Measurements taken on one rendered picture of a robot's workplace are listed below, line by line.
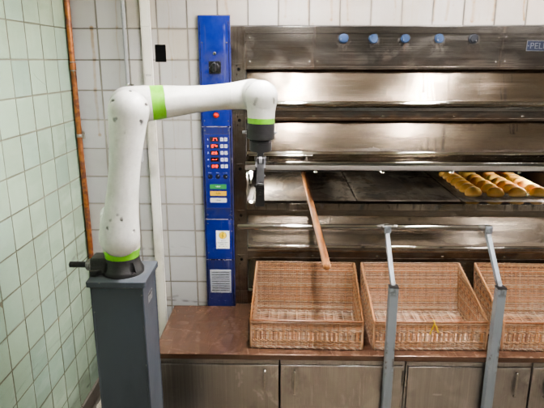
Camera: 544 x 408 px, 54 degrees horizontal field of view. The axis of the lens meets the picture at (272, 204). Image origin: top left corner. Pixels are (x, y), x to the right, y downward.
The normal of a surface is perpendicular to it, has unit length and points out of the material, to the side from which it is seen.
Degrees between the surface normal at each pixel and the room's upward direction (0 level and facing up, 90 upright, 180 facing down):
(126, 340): 90
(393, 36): 90
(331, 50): 90
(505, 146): 70
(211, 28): 90
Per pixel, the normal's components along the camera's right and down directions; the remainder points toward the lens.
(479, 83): -0.04, -0.10
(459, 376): -0.02, 0.27
